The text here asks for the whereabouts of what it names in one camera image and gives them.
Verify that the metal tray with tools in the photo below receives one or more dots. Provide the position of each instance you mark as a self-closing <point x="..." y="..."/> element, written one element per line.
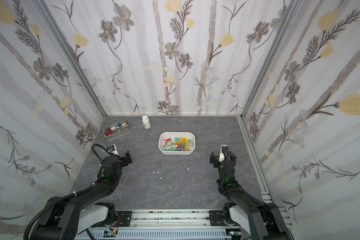
<point x="115" y="130"/>

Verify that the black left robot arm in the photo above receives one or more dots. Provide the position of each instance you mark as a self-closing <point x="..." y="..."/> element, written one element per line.
<point x="63" y="218"/>

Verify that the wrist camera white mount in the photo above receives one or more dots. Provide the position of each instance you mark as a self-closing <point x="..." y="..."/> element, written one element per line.
<point x="112" y="149"/>
<point x="224" y="153"/>

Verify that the white pill bottle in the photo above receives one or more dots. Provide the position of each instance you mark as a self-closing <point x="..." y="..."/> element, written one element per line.
<point x="146" y="122"/>

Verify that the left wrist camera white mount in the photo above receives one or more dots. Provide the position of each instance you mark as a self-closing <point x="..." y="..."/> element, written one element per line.
<point x="112" y="149"/>

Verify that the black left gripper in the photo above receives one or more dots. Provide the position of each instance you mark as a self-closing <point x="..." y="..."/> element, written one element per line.
<point x="124" y="163"/>

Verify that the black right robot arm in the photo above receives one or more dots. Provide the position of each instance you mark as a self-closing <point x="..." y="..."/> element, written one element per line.
<point x="260" y="220"/>

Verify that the orange yellow clothespin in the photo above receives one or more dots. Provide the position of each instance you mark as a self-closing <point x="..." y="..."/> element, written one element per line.
<point x="184" y="141"/>

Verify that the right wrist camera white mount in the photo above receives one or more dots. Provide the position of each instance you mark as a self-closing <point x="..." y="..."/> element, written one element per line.
<point x="224" y="153"/>

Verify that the white plastic storage box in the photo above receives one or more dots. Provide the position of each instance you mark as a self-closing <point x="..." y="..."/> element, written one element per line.
<point x="178" y="135"/>

